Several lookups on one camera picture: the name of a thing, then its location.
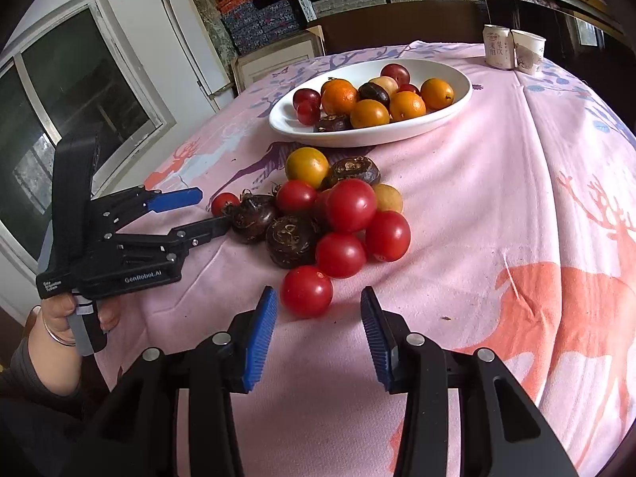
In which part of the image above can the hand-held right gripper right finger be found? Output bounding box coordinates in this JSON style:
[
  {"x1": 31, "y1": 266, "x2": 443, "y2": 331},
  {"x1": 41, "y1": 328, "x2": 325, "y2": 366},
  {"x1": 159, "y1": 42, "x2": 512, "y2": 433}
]
[{"x1": 360, "y1": 285, "x2": 580, "y2": 477}]

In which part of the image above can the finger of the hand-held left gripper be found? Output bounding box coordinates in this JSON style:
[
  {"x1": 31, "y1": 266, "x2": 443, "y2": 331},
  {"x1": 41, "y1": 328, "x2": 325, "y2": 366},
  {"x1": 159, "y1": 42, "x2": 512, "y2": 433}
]
[
  {"x1": 107, "y1": 216, "x2": 232, "y2": 262},
  {"x1": 89, "y1": 185, "x2": 204, "y2": 232}
]

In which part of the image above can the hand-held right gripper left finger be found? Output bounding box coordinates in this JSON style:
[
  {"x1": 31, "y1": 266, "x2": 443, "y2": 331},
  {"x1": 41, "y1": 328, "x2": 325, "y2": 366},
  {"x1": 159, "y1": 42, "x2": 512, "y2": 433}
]
[{"x1": 70, "y1": 285, "x2": 279, "y2": 477}]

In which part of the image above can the dark brown water chestnut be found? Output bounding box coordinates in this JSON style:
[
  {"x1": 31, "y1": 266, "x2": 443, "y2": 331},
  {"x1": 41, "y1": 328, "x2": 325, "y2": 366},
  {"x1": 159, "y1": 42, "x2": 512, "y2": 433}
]
[
  {"x1": 223, "y1": 191, "x2": 279, "y2": 244},
  {"x1": 265, "y1": 215, "x2": 322, "y2": 270},
  {"x1": 358, "y1": 82, "x2": 391, "y2": 108},
  {"x1": 313, "y1": 114, "x2": 354, "y2": 134},
  {"x1": 320, "y1": 156, "x2": 382, "y2": 191}
]

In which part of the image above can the yellow-orange round fruit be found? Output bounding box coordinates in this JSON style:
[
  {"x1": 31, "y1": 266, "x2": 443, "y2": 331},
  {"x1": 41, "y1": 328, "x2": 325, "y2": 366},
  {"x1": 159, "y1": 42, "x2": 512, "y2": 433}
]
[{"x1": 285, "y1": 146, "x2": 331, "y2": 190}]

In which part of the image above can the pile of cherry tomatoes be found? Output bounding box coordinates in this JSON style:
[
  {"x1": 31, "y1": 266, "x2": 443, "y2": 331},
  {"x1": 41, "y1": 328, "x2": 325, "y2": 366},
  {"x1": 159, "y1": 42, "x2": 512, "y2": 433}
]
[{"x1": 211, "y1": 179, "x2": 412, "y2": 279}]

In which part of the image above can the pale yellow round fruit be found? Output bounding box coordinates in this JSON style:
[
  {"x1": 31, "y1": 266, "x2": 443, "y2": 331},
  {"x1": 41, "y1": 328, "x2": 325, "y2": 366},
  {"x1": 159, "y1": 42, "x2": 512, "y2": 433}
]
[
  {"x1": 372, "y1": 184, "x2": 405, "y2": 215},
  {"x1": 368, "y1": 76, "x2": 400, "y2": 95}
]

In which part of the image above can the dark red plum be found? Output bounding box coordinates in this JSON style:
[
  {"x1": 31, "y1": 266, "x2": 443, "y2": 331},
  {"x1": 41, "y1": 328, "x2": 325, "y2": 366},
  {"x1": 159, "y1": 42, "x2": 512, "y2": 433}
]
[
  {"x1": 293, "y1": 88, "x2": 322, "y2": 111},
  {"x1": 380, "y1": 63, "x2": 412, "y2": 87}
]

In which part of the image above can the large orange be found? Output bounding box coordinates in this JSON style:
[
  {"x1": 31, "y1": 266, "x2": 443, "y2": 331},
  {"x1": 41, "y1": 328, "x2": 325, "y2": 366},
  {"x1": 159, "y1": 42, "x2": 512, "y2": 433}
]
[
  {"x1": 321, "y1": 78, "x2": 360, "y2": 116},
  {"x1": 389, "y1": 90, "x2": 427, "y2": 121}
]

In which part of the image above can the small smooth orange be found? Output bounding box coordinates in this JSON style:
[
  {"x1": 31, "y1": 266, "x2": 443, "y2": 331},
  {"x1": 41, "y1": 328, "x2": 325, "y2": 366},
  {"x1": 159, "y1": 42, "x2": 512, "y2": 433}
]
[
  {"x1": 350, "y1": 99, "x2": 392, "y2": 129},
  {"x1": 420, "y1": 78, "x2": 456, "y2": 111}
]

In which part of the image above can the white plate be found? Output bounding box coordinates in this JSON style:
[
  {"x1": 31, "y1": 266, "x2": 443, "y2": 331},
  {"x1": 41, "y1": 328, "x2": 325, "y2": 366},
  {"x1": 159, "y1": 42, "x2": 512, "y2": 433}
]
[{"x1": 268, "y1": 58, "x2": 473, "y2": 149}]

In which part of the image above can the person's left hand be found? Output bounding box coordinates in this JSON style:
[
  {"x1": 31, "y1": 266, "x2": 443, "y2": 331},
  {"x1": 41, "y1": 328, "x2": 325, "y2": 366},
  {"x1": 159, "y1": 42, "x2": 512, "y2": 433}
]
[{"x1": 30, "y1": 292, "x2": 121, "y2": 353}]

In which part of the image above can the white framed window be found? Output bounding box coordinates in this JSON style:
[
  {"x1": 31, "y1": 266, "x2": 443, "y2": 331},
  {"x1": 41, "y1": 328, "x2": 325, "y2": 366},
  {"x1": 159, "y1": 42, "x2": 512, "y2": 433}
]
[{"x1": 0, "y1": 0, "x2": 178, "y2": 320}]

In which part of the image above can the pink deer print tablecloth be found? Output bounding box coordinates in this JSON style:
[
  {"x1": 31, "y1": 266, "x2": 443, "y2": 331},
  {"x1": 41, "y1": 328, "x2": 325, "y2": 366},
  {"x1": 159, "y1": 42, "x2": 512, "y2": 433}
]
[{"x1": 93, "y1": 42, "x2": 636, "y2": 477}]

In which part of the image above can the white leaning board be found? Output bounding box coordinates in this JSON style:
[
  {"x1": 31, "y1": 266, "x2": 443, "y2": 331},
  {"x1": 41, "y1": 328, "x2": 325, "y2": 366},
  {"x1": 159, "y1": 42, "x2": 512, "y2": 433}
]
[{"x1": 161, "y1": 0, "x2": 235, "y2": 113}]

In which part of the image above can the green marbled panel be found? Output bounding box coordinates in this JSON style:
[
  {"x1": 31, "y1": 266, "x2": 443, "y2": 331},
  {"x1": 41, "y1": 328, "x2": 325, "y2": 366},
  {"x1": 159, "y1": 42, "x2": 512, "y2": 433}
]
[{"x1": 189, "y1": 0, "x2": 240, "y2": 76}]

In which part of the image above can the white framed beige panel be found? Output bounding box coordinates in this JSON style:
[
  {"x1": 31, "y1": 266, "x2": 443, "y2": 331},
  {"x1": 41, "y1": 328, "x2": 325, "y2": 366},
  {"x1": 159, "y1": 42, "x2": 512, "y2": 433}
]
[{"x1": 231, "y1": 25, "x2": 327, "y2": 96}]

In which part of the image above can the blue patterned box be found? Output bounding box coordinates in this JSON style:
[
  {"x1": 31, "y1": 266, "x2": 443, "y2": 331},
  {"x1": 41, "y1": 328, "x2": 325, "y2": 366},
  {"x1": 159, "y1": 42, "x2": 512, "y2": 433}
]
[
  {"x1": 253, "y1": 0, "x2": 300, "y2": 44},
  {"x1": 221, "y1": 7, "x2": 265, "y2": 56}
]

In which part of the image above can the person's dark clothing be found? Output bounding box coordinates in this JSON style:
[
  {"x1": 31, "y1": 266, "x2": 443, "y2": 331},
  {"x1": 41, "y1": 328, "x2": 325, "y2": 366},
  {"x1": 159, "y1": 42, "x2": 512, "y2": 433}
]
[{"x1": 0, "y1": 388, "x2": 131, "y2": 477}]

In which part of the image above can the brown wooden board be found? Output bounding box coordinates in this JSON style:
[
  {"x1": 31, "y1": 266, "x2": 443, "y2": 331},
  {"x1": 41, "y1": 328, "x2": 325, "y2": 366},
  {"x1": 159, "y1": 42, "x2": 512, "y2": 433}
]
[{"x1": 308, "y1": 0, "x2": 491, "y2": 56}]

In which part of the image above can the pink drink can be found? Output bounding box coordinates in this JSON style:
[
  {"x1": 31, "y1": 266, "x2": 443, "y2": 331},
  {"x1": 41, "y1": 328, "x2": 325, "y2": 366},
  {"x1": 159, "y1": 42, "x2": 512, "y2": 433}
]
[{"x1": 483, "y1": 25, "x2": 517, "y2": 70}]

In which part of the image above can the white paper cup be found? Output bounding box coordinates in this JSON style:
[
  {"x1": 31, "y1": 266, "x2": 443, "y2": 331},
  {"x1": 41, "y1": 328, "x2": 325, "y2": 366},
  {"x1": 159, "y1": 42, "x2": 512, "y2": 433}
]
[{"x1": 511, "y1": 29, "x2": 547, "y2": 76}]

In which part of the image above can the silver bracelet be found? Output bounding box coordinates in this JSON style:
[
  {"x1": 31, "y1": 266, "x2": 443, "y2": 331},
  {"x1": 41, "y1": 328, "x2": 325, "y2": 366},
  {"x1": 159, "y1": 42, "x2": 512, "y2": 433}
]
[{"x1": 42, "y1": 307, "x2": 76, "y2": 347}]

